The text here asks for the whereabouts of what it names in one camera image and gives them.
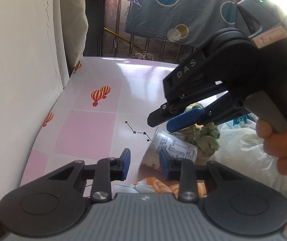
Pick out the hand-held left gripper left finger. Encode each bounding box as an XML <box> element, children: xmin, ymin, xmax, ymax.
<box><xmin>47</xmin><ymin>148</ymin><xmax>131</xmax><ymax>204</ymax></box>

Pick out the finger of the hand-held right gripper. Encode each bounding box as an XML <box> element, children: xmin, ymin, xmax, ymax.
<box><xmin>147</xmin><ymin>81</ymin><xmax>231</xmax><ymax>128</ymax></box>
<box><xmin>167</xmin><ymin>94</ymin><xmax>244</xmax><ymax>133</ymax></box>

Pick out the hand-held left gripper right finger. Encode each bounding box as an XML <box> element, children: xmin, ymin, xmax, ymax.
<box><xmin>159</xmin><ymin>148</ymin><xmax>244</xmax><ymax>204</ymax></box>

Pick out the white blue wipes packet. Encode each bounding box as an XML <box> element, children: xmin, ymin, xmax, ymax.
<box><xmin>138</xmin><ymin>127</ymin><xmax>198</xmax><ymax>172</ymax></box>

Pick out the orange striped towel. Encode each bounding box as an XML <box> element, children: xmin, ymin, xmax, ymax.
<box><xmin>113</xmin><ymin>177</ymin><xmax>208</xmax><ymax>198</ymax></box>

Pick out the green scrunchie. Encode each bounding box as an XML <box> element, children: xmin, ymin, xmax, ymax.
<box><xmin>184</xmin><ymin>102</ymin><xmax>221</xmax><ymax>158</ymax></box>

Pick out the person's right hand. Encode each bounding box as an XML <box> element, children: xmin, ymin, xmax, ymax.
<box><xmin>256</xmin><ymin>119</ymin><xmax>287</xmax><ymax>189</ymax></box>

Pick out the white knotted plastic bag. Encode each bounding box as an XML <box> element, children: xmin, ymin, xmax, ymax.
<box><xmin>196</xmin><ymin>113</ymin><xmax>287</xmax><ymax>206</ymax></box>

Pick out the blue circle-print bedsheet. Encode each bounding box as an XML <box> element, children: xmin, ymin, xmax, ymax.
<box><xmin>125</xmin><ymin>0</ymin><xmax>249</xmax><ymax>48</ymax></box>

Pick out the yellow pole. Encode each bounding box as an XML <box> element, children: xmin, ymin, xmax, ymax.
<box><xmin>104</xmin><ymin>27</ymin><xmax>144</xmax><ymax>52</ymax></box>

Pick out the dark open box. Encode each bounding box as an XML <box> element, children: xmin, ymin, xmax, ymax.
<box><xmin>52</xmin><ymin>0</ymin><xmax>90</xmax><ymax>88</ymax></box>

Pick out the dark window frame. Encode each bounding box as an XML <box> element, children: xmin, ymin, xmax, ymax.
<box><xmin>84</xmin><ymin>0</ymin><xmax>107</xmax><ymax>57</ymax></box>

